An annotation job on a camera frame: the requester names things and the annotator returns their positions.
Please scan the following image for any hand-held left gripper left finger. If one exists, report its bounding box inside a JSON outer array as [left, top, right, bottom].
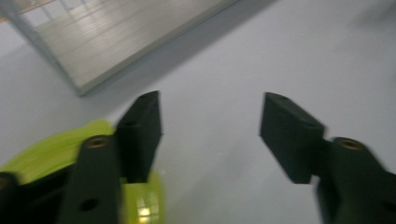
[[57, 91, 163, 224]]

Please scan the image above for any grey table mat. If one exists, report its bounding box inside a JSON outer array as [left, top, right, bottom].
[[0, 0, 396, 224]]

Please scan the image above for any green round lidded container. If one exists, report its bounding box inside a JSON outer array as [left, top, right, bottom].
[[0, 119, 166, 224]]

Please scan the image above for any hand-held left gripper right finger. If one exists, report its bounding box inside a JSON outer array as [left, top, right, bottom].
[[259, 91, 396, 224]]

